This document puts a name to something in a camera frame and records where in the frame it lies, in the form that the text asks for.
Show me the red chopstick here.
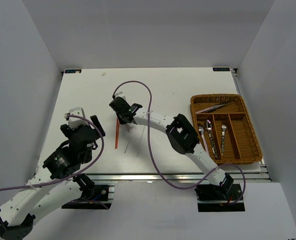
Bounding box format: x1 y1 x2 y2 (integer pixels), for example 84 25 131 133
115 118 120 149

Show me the fork with pink handle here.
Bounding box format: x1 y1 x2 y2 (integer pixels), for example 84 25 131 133
123 123 131 133

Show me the white chopstick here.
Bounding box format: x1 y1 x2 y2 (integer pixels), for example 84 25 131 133
136 126 146 157
124 125 135 153

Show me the spoon with dark dotted handle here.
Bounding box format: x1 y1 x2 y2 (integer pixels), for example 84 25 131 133
204 119 219 160

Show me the knife with pink handle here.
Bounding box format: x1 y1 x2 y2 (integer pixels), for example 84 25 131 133
195 106 220 114

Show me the fork with black dotted handle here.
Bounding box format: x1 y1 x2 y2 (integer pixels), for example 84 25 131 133
221 124 227 155

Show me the knife with black handle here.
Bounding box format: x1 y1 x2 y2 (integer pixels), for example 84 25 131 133
213 101 233 109

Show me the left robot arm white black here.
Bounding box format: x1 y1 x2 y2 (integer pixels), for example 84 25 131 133
0 111 105 240

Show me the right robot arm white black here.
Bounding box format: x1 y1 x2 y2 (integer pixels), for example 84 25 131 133
109 95 234 200

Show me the blue label left corner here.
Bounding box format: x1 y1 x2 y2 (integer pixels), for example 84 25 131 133
64 69 82 74

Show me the blue label corner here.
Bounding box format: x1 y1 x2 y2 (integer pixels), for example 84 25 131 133
212 67 230 72
64 69 82 74

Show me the blue label right corner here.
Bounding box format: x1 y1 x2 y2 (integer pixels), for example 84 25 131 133
212 67 230 72

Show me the wicker cutlery basket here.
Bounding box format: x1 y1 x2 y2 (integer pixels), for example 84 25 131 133
190 93 263 165

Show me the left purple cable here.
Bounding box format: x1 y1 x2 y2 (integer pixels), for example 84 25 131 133
0 114 105 225

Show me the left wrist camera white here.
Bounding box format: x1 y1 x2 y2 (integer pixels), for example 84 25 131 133
64 107 88 130

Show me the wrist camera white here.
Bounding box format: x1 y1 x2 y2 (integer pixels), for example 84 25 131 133
112 91 126 101
64 107 88 130

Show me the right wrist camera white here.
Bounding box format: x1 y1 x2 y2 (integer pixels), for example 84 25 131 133
112 91 126 101

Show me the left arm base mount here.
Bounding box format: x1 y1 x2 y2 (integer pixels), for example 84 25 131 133
61 174 115 210

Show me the spoon with pink handle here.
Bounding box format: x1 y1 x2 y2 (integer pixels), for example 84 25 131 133
198 125 209 155

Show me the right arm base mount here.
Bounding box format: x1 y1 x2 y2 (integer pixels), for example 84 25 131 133
195 174 245 213

